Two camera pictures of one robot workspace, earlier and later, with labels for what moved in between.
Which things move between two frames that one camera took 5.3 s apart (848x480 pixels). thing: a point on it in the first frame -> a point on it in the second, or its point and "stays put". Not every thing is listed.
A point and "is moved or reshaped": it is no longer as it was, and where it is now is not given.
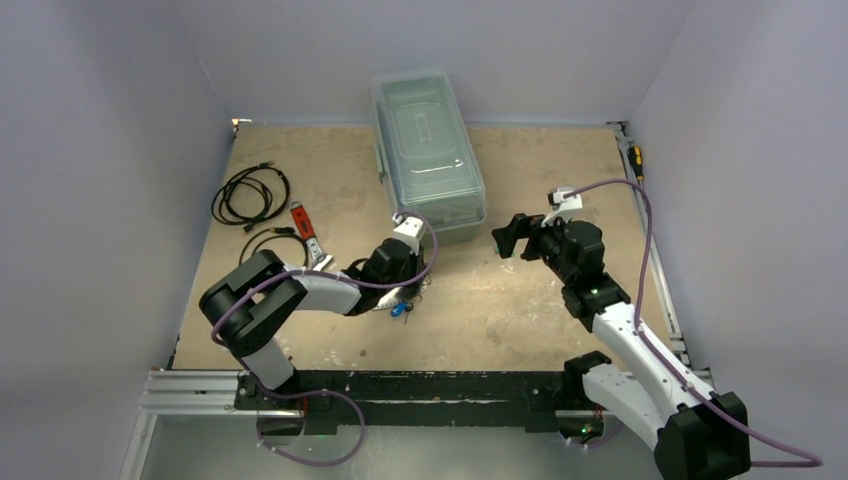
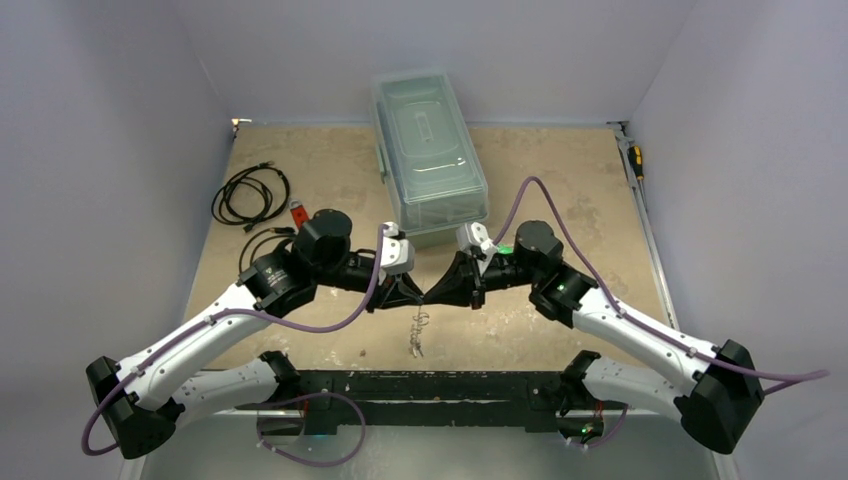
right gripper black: (527, 235) -> (473, 283)
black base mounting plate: (418, 401) stays put
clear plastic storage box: (425, 154) stays put
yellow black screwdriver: (636, 161) stays put
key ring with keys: (388, 298) is moved or reshaped
